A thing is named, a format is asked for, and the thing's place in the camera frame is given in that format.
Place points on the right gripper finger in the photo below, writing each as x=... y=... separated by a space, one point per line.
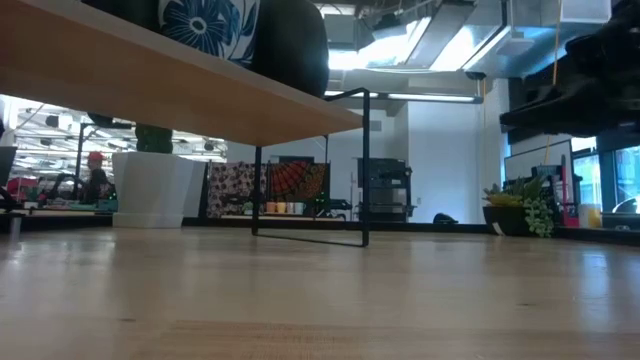
x=560 y=120
x=560 y=82

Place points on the matte black round mug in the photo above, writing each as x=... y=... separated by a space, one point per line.
x=290 y=45

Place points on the white mug blue flower print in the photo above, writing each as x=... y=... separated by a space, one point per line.
x=205 y=25

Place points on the red floor tool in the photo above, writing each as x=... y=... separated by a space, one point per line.
x=567 y=200

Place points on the yellow white bottle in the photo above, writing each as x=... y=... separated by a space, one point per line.
x=591 y=217

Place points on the succulents in black pot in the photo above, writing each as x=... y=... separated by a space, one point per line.
x=515 y=215

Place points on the long ceiling light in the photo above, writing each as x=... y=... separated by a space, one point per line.
x=430 y=97

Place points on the black round object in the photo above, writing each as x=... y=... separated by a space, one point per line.
x=443 y=218

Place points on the black cabinet machine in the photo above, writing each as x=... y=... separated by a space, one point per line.
x=390 y=190

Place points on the orange mandala fabric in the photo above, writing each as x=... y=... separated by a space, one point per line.
x=295 y=180

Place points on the small white cup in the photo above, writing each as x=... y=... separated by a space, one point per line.
x=291 y=208
x=299 y=208

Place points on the small yellow cup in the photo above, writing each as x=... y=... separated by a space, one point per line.
x=281 y=207

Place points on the small orange cup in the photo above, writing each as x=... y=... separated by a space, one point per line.
x=271 y=207

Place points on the floral patterned fabric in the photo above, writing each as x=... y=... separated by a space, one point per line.
x=232 y=187

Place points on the dark green cactus plant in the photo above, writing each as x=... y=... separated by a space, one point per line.
x=154 y=140

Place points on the white faceted planter pot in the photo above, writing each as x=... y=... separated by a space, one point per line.
x=150 y=190

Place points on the teal box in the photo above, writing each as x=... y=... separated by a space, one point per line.
x=107 y=205

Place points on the person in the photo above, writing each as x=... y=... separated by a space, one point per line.
x=97 y=182

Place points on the wooden shelf riser black frame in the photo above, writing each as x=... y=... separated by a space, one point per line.
x=150 y=85

